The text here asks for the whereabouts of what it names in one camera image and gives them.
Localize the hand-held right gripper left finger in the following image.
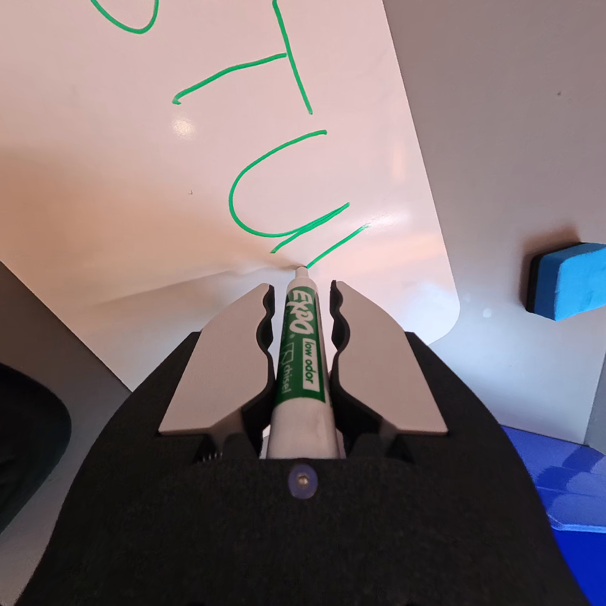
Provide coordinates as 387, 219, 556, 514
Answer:
157, 282, 277, 449

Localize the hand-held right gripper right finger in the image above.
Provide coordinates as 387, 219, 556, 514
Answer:
329, 279, 449, 436

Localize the green dry erase marker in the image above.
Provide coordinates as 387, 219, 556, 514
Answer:
265, 266, 342, 460

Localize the blue plastic bin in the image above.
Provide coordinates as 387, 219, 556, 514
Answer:
499, 424, 606, 606

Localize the small white whiteboard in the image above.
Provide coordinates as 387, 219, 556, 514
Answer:
0, 0, 461, 394

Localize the blue whiteboard eraser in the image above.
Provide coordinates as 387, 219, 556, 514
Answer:
525, 242, 606, 323

